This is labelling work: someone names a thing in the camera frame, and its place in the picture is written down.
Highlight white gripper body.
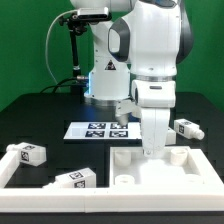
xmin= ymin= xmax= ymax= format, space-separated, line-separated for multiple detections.
xmin=140 ymin=108 xmax=170 ymax=154

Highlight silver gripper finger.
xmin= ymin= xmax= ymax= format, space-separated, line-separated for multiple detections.
xmin=115 ymin=101 xmax=136 ymax=126

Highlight white square tabletop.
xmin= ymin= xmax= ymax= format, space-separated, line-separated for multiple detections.
xmin=109 ymin=146 xmax=223 ymax=187

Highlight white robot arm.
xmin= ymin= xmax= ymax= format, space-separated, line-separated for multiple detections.
xmin=70 ymin=0 xmax=193 ymax=156

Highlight white marker sheet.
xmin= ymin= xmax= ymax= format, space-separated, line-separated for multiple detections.
xmin=64 ymin=122 xmax=141 ymax=140

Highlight white U-shaped fence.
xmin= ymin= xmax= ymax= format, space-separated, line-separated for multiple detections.
xmin=0 ymin=148 xmax=224 ymax=214

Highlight black cables at base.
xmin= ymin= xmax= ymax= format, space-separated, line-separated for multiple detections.
xmin=39 ymin=75 xmax=90 ymax=94

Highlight grey camera cable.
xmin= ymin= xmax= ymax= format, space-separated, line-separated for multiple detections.
xmin=45 ymin=9 xmax=79 ymax=86

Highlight black camera stand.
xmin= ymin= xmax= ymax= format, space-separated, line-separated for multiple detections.
xmin=59 ymin=14 xmax=87 ymax=96

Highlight silver camera on stand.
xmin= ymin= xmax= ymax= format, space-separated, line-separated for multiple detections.
xmin=77 ymin=7 xmax=111 ymax=21

